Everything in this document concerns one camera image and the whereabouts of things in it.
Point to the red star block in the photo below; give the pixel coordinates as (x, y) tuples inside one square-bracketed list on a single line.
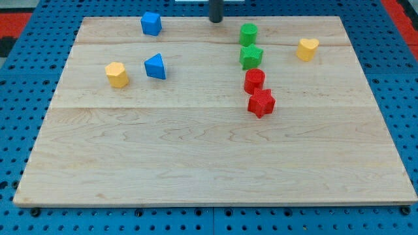
[(261, 102)]

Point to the green star block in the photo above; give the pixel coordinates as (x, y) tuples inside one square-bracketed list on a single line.
[(250, 56)]

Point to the yellow heart block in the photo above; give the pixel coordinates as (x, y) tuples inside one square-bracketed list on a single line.
[(306, 49)]

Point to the light wooden board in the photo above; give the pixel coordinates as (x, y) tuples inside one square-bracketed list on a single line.
[(189, 140)]

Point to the red cylinder block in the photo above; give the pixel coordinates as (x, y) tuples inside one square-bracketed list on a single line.
[(254, 78)]

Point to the blue triangle block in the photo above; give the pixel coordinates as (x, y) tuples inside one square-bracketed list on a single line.
[(155, 68)]

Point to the green cylinder block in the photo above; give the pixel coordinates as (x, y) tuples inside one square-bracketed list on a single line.
[(248, 34)]

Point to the yellow hexagon block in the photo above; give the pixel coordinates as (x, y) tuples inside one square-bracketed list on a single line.
[(116, 74)]

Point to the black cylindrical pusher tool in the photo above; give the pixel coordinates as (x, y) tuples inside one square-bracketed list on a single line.
[(215, 10)]

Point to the blue cube block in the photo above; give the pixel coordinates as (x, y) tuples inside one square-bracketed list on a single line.
[(151, 23)]

